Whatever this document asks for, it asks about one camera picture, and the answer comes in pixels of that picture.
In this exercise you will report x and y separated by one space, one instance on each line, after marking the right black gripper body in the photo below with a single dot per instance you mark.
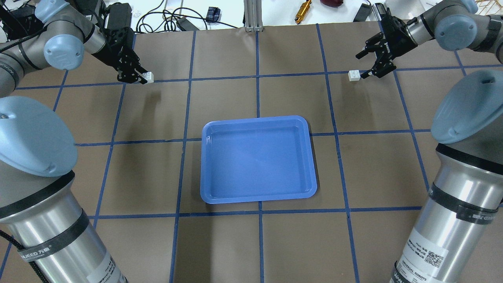
395 37

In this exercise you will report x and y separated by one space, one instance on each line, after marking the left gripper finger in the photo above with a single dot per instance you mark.
139 70
130 78

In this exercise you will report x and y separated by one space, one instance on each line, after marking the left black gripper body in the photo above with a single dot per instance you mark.
112 50

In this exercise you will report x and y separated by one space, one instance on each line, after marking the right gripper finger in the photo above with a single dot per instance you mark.
367 49
378 71

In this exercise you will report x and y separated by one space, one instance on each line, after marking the white block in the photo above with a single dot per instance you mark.
354 75
147 78

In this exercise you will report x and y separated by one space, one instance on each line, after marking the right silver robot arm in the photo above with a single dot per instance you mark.
466 193

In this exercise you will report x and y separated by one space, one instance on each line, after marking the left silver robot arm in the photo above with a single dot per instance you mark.
48 227

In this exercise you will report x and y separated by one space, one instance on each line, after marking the blue plastic tray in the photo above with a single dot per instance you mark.
257 159

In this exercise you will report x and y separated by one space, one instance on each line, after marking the black power adapter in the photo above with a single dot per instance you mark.
363 13

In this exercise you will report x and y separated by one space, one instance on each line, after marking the gold cylindrical tool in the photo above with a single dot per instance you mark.
302 11

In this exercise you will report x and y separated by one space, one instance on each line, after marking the small blue black device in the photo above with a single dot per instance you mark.
213 14

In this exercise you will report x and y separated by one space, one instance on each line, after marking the aluminium frame post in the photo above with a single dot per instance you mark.
253 21

